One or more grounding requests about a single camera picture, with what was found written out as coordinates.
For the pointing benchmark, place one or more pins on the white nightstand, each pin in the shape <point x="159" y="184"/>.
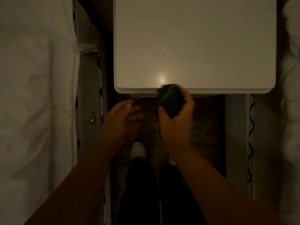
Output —
<point x="194" y="44"/>

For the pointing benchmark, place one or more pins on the person's left leg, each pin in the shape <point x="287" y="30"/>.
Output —
<point x="140" y="194"/>

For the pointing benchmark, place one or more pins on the person's left forearm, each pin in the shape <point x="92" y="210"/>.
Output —
<point x="75" y="189"/>

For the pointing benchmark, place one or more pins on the person's left white shoe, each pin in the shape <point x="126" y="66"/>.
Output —
<point x="137" y="149"/>

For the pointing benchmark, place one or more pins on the person's left hand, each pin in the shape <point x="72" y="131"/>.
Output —
<point x="119" y="124"/>

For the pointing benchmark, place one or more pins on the person's right hand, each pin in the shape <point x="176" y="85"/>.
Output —
<point x="178" y="131"/>

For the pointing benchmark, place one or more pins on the person's right leg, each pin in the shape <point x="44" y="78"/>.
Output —
<point x="178" y="201"/>

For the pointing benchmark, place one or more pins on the person's right forearm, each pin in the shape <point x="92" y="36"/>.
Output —
<point x="211" y="192"/>

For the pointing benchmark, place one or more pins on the white quilted bed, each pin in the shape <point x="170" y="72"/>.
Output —
<point x="35" y="103"/>
<point x="288" y="114"/>

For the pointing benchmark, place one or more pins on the green cloth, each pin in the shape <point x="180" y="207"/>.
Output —
<point x="171" y="100"/>

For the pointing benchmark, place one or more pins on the person's leg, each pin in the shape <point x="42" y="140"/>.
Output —
<point x="178" y="201"/>
<point x="140" y="194"/>

